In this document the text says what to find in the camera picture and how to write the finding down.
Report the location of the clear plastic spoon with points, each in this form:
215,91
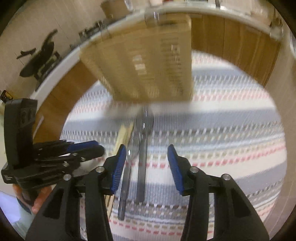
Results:
132,153

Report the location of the brown rice cooker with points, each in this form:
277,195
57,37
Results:
115,10

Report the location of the black wok with lid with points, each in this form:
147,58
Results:
40,58

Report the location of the wooden chopstick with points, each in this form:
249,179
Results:
123,137

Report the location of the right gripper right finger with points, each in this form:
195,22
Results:
193,182

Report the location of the striped woven table mat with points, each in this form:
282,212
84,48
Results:
230,129

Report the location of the person's left hand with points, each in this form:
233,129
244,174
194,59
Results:
38,202

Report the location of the beige plastic utensil basket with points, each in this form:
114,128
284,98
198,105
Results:
147,62

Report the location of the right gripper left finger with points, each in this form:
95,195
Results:
103,180

